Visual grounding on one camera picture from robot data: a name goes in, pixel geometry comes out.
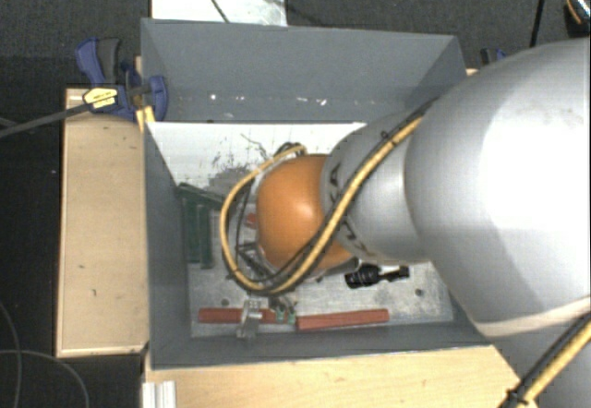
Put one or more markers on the dark green flat block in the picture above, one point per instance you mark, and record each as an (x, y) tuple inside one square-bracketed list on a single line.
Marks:
[(189, 226)]

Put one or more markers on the grey metal bin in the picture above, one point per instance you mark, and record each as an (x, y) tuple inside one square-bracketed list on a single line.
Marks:
[(277, 74)]

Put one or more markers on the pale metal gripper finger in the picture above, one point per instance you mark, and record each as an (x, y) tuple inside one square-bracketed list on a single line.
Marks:
[(248, 323)]

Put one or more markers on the red-brown flat block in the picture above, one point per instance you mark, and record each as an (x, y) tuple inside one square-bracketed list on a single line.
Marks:
[(219, 316), (251, 220), (341, 320)]

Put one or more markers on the pale wood board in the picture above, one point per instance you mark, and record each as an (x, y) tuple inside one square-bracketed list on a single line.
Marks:
[(101, 221)]

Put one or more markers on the black cylinder on white bracket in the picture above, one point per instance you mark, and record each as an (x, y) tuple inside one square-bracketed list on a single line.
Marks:
[(365, 278)]

